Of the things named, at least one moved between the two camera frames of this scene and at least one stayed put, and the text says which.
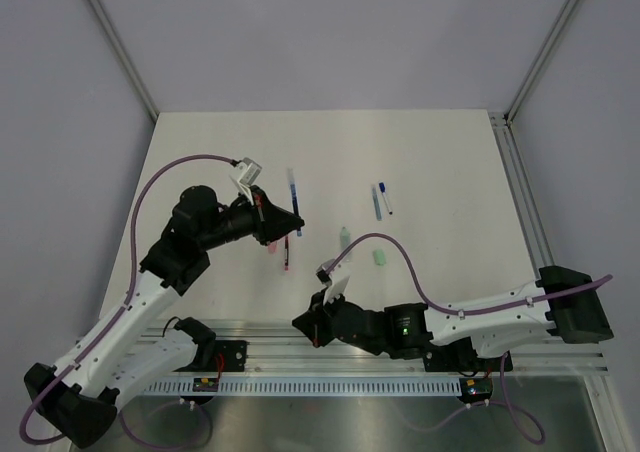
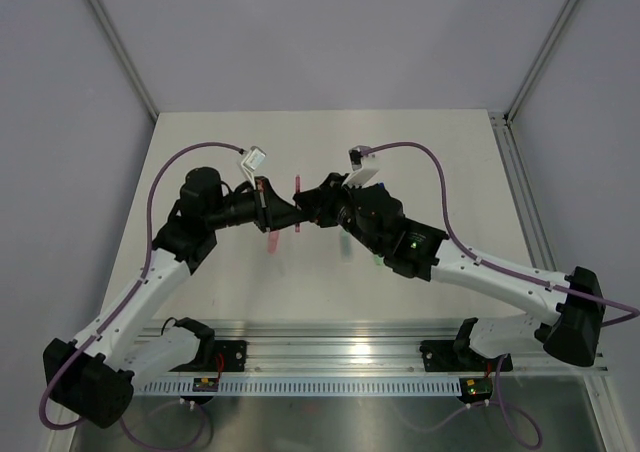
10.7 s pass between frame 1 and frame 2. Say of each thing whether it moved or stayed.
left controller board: stayed
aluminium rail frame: stayed
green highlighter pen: stayed
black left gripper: moved
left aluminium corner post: stayed
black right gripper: moved
